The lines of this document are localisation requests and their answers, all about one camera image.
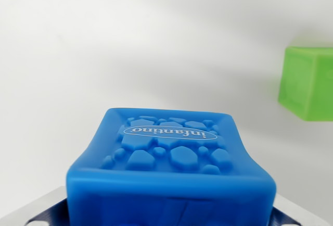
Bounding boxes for blue rubber toy cube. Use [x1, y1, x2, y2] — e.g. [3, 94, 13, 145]
[65, 107, 277, 226]

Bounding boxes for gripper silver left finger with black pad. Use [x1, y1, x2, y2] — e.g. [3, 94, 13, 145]
[0, 186, 69, 226]

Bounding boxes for green rubber toy cube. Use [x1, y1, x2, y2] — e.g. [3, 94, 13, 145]
[277, 45, 333, 122]

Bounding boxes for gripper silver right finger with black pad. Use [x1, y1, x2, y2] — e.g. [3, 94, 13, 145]
[270, 193, 332, 226]

